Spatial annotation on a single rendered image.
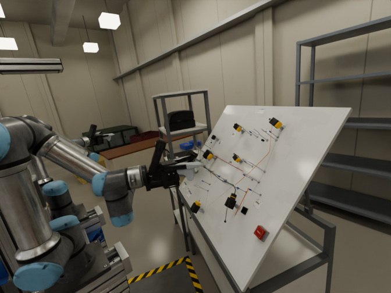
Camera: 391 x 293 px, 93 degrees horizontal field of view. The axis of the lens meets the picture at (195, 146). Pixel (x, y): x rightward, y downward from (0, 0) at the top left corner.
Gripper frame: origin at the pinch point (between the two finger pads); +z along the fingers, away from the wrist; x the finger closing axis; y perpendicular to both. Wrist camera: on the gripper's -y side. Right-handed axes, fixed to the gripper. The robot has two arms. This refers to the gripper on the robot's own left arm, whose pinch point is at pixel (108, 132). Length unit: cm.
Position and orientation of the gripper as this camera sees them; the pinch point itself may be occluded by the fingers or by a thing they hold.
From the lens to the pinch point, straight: 177.2
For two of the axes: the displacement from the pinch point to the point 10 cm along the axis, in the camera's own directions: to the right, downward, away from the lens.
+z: 4.2, -2.9, 8.6
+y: 0.0, 9.5, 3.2
